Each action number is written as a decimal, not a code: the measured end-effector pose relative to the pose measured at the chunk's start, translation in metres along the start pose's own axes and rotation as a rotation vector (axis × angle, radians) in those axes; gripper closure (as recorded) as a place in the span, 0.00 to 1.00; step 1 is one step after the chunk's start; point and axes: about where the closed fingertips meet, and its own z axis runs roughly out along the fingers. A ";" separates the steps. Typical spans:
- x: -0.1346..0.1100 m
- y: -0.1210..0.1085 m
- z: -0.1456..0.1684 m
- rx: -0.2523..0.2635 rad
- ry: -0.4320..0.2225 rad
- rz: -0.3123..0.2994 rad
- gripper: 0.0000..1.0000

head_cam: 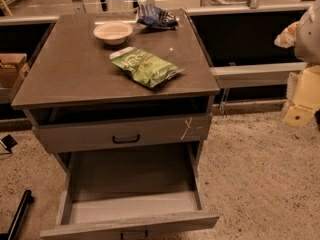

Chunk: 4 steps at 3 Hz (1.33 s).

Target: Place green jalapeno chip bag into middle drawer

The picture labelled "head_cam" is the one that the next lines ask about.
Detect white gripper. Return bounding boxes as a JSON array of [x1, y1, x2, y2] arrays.
[[280, 65, 320, 130]]

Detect green jalapeno chip bag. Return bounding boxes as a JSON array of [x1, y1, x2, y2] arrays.
[[109, 47, 183, 89]]

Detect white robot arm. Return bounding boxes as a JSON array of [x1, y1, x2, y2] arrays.
[[274, 0, 320, 128]]

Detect grey wooden drawer cabinet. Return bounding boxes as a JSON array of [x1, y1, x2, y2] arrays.
[[10, 8, 221, 240]]

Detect blue chip bag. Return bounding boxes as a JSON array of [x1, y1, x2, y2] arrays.
[[136, 4, 178, 29]]

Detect open middle drawer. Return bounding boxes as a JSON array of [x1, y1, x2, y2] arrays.
[[41, 143, 219, 240]]

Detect white paper bowl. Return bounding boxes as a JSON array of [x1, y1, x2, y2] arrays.
[[94, 22, 133, 45]]

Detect black bar on floor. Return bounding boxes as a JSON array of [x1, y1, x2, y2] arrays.
[[0, 189, 34, 240]]

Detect cardboard box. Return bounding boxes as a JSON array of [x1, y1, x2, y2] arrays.
[[0, 53, 30, 88]]

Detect small black floor object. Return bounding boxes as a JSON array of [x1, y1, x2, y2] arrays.
[[0, 134, 17, 153]]

